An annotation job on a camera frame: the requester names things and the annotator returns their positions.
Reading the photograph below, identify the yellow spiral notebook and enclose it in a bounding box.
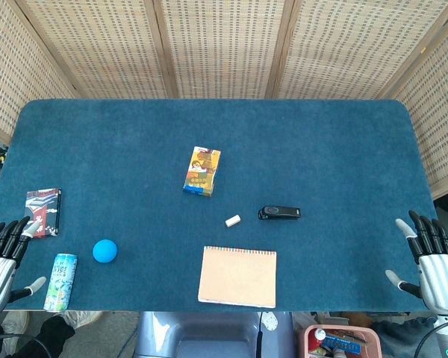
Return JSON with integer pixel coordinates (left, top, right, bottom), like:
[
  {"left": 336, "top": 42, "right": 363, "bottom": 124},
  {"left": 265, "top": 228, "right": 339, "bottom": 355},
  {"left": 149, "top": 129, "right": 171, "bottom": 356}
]
[{"left": 197, "top": 245, "right": 278, "bottom": 309}]

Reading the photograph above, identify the blue table mat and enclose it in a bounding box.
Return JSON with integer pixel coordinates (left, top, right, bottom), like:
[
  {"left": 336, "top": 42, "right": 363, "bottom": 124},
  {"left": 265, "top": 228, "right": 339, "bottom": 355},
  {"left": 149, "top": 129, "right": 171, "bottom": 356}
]
[{"left": 0, "top": 98, "right": 448, "bottom": 313}]

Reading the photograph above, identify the black red printed box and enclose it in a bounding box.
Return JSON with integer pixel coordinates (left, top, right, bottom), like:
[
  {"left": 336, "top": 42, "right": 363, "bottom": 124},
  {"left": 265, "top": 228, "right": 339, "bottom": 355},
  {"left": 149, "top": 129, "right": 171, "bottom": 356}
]
[{"left": 25, "top": 187, "right": 63, "bottom": 239}]

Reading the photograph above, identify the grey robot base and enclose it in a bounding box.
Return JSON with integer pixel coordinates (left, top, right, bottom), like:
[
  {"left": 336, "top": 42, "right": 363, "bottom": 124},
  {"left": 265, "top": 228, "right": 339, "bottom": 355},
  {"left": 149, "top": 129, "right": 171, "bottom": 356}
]
[{"left": 134, "top": 311, "right": 296, "bottom": 358}]

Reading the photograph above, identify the black stapler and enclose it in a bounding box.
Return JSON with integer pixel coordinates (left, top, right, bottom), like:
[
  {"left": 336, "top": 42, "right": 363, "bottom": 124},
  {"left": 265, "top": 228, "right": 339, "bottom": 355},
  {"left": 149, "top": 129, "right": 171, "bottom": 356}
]
[{"left": 257, "top": 205, "right": 302, "bottom": 221}]

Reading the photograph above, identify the blue ball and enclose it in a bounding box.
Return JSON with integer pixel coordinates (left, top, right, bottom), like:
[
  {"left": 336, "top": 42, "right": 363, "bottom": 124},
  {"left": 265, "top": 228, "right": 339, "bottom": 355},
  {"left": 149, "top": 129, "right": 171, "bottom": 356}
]
[{"left": 92, "top": 239, "right": 119, "bottom": 264}]

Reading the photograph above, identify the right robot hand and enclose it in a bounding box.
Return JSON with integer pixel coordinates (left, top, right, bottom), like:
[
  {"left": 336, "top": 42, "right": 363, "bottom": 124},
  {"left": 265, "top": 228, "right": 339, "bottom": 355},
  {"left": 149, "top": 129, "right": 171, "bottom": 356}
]
[{"left": 385, "top": 210, "right": 448, "bottom": 316}]

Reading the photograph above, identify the pink plastic basket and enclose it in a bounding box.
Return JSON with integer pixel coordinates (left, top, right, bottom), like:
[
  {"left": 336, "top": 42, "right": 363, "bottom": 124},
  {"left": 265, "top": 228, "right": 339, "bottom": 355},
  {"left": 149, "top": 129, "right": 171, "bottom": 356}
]
[{"left": 302, "top": 324, "right": 382, "bottom": 358}]

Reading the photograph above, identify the woven folding screen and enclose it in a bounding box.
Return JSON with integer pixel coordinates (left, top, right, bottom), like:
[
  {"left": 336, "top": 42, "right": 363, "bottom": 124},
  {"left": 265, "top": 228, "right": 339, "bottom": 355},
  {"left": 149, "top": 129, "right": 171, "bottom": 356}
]
[{"left": 0, "top": 0, "right": 448, "bottom": 200}]

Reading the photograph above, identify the green printed drink can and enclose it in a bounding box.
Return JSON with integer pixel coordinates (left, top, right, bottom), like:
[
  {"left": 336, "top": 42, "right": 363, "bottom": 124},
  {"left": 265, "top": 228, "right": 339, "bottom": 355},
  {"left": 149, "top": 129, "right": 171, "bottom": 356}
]
[{"left": 43, "top": 253, "right": 78, "bottom": 313}]

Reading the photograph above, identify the black cable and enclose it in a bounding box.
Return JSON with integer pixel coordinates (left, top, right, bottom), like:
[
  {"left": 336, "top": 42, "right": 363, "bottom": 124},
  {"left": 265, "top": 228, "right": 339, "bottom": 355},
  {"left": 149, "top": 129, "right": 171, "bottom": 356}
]
[{"left": 255, "top": 312, "right": 265, "bottom": 358}]

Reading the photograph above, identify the yellow printed carton box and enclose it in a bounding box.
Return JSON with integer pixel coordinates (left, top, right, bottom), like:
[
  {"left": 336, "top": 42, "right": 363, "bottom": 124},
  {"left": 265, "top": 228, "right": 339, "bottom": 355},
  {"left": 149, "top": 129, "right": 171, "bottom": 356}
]
[{"left": 182, "top": 145, "right": 222, "bottom": 198}]

